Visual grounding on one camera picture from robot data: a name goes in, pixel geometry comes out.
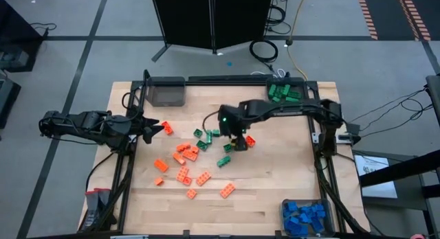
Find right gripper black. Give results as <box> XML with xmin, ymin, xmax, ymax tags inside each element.
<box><xmin>217</xmin><ymin>104</ymin><xmax>249</xmax><ymax>152</ymax></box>

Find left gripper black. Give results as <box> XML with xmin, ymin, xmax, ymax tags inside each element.
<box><xmin>125</xmin><ymin>115</ymin><xmax>165</xmax><ymax>146</ymax></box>

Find grey plastic bin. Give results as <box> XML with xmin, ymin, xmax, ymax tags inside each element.
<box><xmin>280</xmin><ymin>197</ymin><xmax>336</xmax><ymax>238</ymax></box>
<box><xmin>266</xmin><ymin>76</ymin><xmax>309</xmax><ymax>104</ymax></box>
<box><xmin>144</xmin><ymin>76</ymin><xmax>187</xmax><ymax>108</ymax></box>

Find red and grey tool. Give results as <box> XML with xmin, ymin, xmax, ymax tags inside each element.
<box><xmin>80</xmin><ymin>187</ymin><xmax>118</xmax><ymax>233</ymax></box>

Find black folding screen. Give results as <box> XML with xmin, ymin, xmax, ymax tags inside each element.
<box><xmin>150</xmin><ymin>0</ymin><xmax>275</xmax><ymax>63</ymax></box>

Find white paper sheet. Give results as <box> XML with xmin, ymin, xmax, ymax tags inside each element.
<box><xmin>353</xmin><ymin>154</ymin><xmax>399</xmax><ymax>199</ymax></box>

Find black floor equipment box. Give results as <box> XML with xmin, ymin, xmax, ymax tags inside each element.
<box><xmin>0</xmin><ymin>0</ymin><xmax>45</xmax><ymax>73</ymax></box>
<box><xmin>0</xmin><ymin>69</ymin><xmax>22</xmax><ymax>130</ymax></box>

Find black metal cart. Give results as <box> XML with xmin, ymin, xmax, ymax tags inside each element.
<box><xmin>352</xmin><ymin>148</ymin><xmax>440</xmax><ymax>239</ymax></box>

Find black floor mat orange stripes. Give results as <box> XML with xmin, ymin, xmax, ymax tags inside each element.
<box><xmin>355</xmin><ymin>0</ymin><xmax>432</xmax><ymax>41</ymax></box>

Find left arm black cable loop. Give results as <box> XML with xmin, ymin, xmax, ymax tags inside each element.
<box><xmin>120</xmin><ymin>91</ymin><xmax>145</xmax><ymax>120</ymax></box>

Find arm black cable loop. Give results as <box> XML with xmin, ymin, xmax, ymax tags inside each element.
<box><xmin>201</xmin><ymin>110</ymin><xmax>223</xmax><ymax>130</ymax></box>
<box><xmin>120</xmin><ymin>91</ymin><xmax>145</xmax><ymax>120</ymax></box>

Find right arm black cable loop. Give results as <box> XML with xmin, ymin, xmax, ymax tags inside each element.
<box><xmin>201</xmin><ymin>110</ymin><xmax>223</xmax><ymax>130</ymax></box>

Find black aluminium table frame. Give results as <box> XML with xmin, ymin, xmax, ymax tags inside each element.
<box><xmin>78</xmin><ymin>69</ymin><xmax>371</xmax><ymax>239</ymax></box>

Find white cable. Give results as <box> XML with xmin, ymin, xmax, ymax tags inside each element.
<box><xmin>250</xmin><ymin>67</ymin><xmax>287</xmax><ymax>78</ymax></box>

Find coiled black cable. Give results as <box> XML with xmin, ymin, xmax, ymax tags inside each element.
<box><xmin>248</xmin><ymin>38</ymin><xmax>279</xmax><ymax>64</ymax></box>

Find black cable bundle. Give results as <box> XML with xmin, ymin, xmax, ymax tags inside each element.
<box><xmin>266</xmin><ymin>0</ymin><xmax>293</xmax><ymax>36</ymax></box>

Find yellow floor cable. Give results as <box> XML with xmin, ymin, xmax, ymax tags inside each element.
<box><xmin>285</xmin><ymin>0</ymin><xmax>309</xmax><ymax>81</ymax></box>

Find thin black floor cable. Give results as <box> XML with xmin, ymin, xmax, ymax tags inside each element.
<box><xmin>29</xmin><ymin>22</ymin><xmax>58</xmax><ymax>39</ymax></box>

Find black power cables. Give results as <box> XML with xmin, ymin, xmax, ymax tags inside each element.
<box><xmin>346</xmin><ymin>87</ymin><xmax>435</xmax><ymax>137</ymax></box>

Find black post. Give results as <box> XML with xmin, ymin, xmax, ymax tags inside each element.
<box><xmin>425</xmin><ymin>73</ymin><xmax>440</xmax><ymax>127</ymax></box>

